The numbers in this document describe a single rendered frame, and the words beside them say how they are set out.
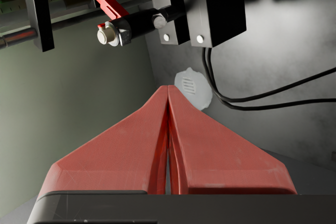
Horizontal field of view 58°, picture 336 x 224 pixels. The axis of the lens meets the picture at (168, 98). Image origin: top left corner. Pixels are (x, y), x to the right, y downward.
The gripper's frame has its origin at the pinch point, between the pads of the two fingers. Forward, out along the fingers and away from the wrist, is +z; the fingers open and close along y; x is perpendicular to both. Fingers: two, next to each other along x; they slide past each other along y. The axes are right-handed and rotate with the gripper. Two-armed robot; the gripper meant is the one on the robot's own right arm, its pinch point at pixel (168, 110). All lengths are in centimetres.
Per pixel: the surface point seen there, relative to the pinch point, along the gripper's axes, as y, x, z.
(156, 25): 1.3, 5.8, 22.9
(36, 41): 21.0, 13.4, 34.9
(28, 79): 26, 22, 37
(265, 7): -15.3, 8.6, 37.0
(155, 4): 1.7, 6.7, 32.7
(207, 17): -4.8, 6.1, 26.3
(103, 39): 7.0, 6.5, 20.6
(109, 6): 6.9, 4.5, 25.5
